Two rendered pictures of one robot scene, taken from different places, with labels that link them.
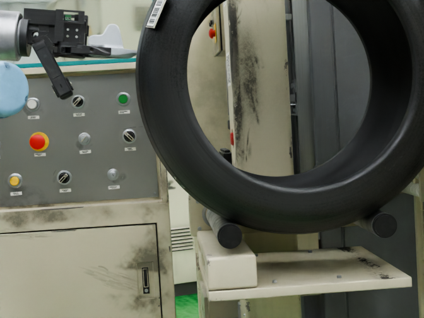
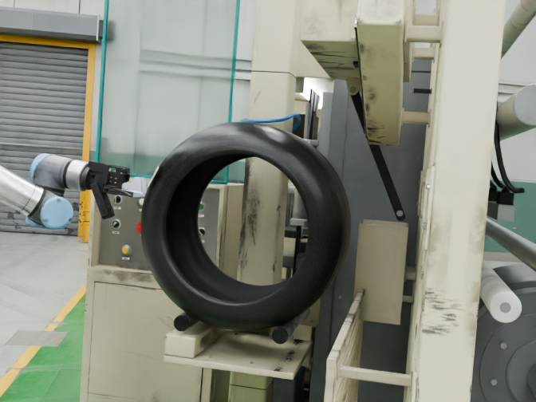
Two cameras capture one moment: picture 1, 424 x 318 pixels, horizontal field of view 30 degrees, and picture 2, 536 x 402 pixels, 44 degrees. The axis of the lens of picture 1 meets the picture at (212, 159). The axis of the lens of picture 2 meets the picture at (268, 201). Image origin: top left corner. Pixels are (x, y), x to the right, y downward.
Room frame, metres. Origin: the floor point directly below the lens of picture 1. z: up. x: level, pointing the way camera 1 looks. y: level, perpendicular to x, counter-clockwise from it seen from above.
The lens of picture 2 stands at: (-0.30, -0.72, 1.35)
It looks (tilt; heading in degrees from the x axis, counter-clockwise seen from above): 3 degrees down; 16
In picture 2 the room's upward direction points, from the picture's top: 4 degrees clockwise
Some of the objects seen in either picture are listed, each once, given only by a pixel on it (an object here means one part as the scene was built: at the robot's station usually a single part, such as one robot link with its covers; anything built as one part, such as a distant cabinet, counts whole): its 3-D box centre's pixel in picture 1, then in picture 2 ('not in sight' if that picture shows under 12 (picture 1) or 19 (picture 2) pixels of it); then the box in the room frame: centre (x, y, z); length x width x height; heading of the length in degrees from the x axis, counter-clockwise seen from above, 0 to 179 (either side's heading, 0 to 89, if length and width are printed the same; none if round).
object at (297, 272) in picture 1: (294, 269); (242, 349); (1.58, -0.15, 0.80); 0.37 x 0.36 x 0.02; 94
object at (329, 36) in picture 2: not in sight; (364, 37); (1.47, -0.46, 1.71); 0.61 x 0.25 x 0.15; 4
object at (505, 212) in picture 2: not in sight; (472, 197); (1.81, -0.77, 1.30); 0.83 x 0.13 x 0.08; 4
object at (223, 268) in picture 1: (223, 255); (199, 332); (1.57, -0.01, 0.84); 0.36 x 0.09 x 0.06; 4
